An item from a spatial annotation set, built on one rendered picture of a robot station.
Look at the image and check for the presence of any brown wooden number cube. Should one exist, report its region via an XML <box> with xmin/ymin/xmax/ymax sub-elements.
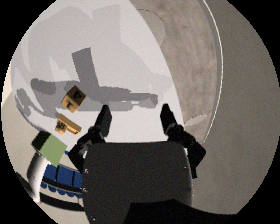
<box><xmin>55</xmin><ymin>120</ymin><xmax>68</xmax><ymax>135</ymax></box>
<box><xmin>61</xmin><ymin>86</ymin><xmax>87</xmax><ymax>113</ymax></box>

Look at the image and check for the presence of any shallow wooden tray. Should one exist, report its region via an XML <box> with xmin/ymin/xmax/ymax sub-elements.
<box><xmin>57</xmin><ymin>114</ymin><xmax>82</xmax><ymax>136</ymax></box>

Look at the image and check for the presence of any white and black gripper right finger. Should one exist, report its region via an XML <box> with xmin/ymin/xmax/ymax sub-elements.
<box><xmin>160</xmin><ymin>103</ymin><xmax>206</xmax><ymax>173</ymax></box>

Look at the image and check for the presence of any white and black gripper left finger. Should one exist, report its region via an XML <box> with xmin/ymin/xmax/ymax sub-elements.
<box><xmin>68</xmin><ymin>105</ymin><xmax>112</xmax><ymax>174</ymax></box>

